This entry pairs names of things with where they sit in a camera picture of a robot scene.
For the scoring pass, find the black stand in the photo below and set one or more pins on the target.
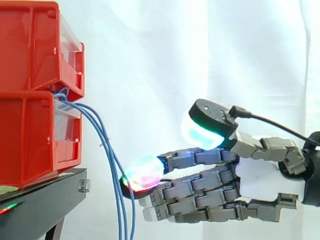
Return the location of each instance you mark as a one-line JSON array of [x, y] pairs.
[[37, 207]]

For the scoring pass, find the red plastic bin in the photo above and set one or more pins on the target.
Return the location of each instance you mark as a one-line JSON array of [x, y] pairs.
[[17, 50], [25, 137]]

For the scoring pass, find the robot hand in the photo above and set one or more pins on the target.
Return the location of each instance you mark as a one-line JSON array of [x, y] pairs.
[[262, 180]]

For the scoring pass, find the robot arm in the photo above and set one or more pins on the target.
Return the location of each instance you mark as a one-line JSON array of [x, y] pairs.
[[312, 175]]

